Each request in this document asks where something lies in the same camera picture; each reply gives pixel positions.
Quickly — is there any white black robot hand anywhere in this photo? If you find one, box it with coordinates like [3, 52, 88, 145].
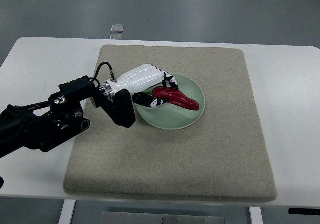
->
[100, 64, 179, 108]

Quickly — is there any red pepper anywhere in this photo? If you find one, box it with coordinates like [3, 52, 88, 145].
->
[144, 86, 200, 111]

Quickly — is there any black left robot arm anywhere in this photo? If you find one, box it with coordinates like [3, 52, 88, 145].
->
[0, 71, 136, 157]

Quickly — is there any light green plate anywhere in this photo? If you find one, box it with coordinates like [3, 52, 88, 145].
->
[136, 73, 206, 130]

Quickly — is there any lower floor socket plate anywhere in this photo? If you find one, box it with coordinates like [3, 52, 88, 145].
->
[110, 34, 123, 40]

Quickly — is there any beige fabric mat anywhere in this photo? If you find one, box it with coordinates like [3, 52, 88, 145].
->
[63, 44, 278, 203]

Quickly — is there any white left table leg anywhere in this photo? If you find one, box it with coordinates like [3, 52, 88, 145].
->
[58, 199, 76, 224]

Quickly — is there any white table leg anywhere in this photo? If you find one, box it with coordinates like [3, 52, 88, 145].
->
[58, 199, 76, 224]
[249, 207, 264, 224]

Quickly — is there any white right table leg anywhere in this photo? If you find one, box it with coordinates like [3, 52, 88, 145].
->
[249, 207, 264, 224]

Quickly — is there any black table control panel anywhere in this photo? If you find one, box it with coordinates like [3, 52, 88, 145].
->
[288, 208, 320, 216]

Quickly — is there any metal table base plate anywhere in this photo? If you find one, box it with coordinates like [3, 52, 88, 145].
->
[100, 211, 226, 224]

